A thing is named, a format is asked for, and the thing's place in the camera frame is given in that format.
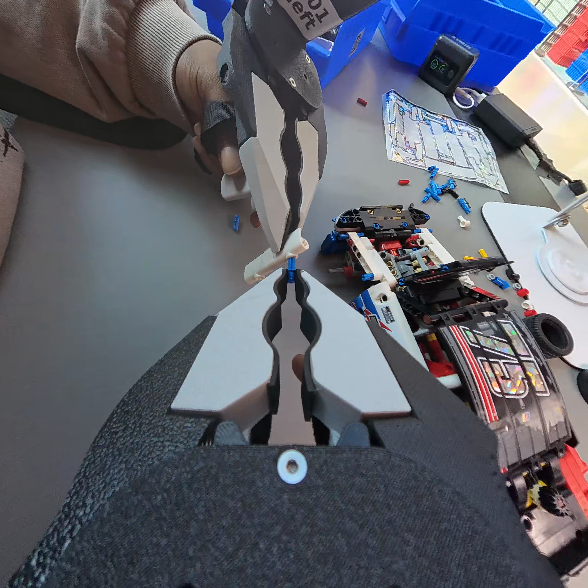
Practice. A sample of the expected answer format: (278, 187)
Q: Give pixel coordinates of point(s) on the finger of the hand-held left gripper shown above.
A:
(308, 160)
(266, 174)

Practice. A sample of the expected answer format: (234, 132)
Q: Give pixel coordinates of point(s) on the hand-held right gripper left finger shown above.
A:
(220, 367)

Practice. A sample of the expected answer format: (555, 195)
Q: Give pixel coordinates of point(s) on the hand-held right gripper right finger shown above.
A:
(358, 367)

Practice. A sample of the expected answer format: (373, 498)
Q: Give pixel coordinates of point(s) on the white brick connector piece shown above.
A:
(264, 266)

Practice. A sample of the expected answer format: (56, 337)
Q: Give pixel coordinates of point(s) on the person's left forearm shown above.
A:
(115, 46)

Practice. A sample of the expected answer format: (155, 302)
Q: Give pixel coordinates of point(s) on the grey desk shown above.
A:
(115, 275)

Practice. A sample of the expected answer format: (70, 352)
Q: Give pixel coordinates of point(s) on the person's right hand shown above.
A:
(298, 367)

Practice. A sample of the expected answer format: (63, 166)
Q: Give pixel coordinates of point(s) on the person's left hand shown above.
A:
(197, 78)

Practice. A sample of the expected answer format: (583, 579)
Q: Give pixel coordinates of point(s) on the blue bin with square tag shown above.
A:
(335, 59)

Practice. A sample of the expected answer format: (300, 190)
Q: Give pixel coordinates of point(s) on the pile of blue brick connectors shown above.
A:
(434, 190)

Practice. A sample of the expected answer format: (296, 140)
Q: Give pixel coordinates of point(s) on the shiny sticker sheet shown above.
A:
(436, 138)

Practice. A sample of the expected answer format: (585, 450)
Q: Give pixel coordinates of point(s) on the toy brick race car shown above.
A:
(505, 367)

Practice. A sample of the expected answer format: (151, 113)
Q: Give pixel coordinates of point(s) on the blue angled brick connector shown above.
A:
(498, 281)

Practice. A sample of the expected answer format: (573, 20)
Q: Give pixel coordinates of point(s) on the small white brick connector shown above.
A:
(463, 221)

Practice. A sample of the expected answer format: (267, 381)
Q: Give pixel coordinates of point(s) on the black power station with display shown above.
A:
(454, 55)

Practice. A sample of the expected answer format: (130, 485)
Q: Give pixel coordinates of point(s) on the large blue storage bin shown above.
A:
(459, 27)

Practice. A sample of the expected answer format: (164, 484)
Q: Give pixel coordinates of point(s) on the black power adapter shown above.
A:
(505, 117)

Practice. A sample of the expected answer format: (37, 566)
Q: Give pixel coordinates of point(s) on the white monitor stand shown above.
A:
(514, 239)

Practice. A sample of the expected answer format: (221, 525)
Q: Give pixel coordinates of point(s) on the black rubber tyre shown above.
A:
(566, 342)

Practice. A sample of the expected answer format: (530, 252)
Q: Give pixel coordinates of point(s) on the person's beige printed sweatshirt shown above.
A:
(9, 183)

